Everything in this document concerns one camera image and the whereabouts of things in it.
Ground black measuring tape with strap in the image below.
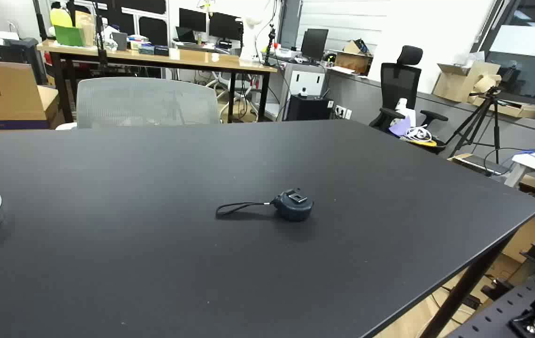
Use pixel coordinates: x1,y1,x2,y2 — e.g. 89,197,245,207
215,188,316,224

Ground black laptop screen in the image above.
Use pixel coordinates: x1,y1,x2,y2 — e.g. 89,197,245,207
301,27,331,64

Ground small brown cardboard box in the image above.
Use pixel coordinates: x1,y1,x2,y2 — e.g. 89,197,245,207
333,40,376,77

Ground grey mesh chair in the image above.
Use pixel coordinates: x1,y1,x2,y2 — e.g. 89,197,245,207
76,75,222,130

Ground long wooden desk black legs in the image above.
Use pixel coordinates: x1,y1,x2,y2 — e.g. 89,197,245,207
40,40,280,124

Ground white plastic bottle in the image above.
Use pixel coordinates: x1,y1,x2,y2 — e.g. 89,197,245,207
395,96,419,130

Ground black computer monitor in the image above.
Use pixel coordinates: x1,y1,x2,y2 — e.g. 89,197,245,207
209,12,245,43
177,6,209,36

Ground black office chair with headrest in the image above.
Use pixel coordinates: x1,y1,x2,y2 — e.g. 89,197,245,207
369,43,451,135

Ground open cardboard box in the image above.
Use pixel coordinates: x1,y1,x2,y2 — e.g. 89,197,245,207
432,60,504,105

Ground black perforated breadboard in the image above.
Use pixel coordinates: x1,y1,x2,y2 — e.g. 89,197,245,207
451,273,535,338

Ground large cardboard box red label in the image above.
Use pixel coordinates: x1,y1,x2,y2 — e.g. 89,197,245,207
0,58,63,132

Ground black camera tripod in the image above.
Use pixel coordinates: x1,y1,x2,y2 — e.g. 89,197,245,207
446,85,506,167

